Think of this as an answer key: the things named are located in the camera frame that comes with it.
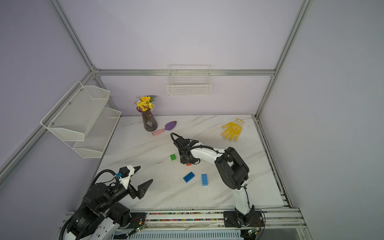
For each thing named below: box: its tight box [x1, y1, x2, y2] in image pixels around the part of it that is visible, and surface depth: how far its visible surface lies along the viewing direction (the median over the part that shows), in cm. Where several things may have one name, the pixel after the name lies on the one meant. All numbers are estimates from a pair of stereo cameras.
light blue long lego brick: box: [201, 173, 208, 186], surface depth 88 cm
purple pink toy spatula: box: [152, 120, 177, 136], surface depth 117 cm
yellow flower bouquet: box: [133, 95, 157, 112], surface depth 97 cm
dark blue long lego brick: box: [183, 171, 195, 183], surface depth 89 cm
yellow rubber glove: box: [221, 118, 245, 142], surface depth 114 cm
